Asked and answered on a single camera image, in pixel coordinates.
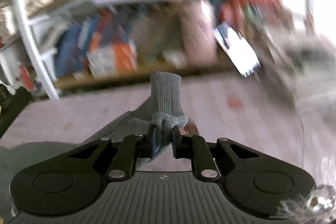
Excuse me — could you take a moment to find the upper orange white box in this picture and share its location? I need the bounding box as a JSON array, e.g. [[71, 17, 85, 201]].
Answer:
[[87, 43, 137, 77]]

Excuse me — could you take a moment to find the grey sweater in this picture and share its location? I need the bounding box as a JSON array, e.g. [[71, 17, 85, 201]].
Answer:
[[1, 72, 188, 223]]

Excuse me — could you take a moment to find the pink paper roll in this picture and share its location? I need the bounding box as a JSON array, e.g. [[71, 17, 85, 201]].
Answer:
[[179, 0, 217, 67]]

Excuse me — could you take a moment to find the pink cartoon desk mat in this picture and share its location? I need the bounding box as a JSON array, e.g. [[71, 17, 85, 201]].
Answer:
[[1, 75, 335, 183]]

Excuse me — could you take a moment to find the smartphone with lit screen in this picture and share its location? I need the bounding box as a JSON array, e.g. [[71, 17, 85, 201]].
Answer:
[[213, 22, 260, 77]]

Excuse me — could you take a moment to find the white wooden bookshelf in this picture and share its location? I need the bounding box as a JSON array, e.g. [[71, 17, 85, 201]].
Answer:
[[7, 0, 310, 101]]

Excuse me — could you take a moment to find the row of leaning books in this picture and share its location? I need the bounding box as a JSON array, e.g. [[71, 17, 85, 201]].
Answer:
[[54, 6, 138, 79]]

